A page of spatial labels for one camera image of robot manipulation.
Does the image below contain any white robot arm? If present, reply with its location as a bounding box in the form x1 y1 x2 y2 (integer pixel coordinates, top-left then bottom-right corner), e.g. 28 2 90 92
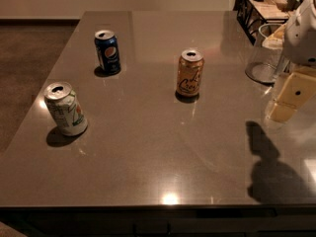
264 0 316 123

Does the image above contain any blue Pepsi can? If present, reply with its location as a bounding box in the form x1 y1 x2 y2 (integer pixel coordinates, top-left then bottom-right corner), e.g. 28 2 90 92
95 30 120 75

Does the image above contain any clear glass cup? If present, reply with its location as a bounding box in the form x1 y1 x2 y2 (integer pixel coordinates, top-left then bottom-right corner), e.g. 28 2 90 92
245 24 283 85

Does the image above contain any orange LaCroix can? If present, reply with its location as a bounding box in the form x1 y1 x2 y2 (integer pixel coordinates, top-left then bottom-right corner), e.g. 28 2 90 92
176 48 204 98

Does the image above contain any white green 7up can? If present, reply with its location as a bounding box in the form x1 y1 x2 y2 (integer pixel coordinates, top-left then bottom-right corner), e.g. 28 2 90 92
43 82 88 136

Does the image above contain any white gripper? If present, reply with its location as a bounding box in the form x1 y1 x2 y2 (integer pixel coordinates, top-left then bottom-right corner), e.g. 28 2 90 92
266 2 316 122

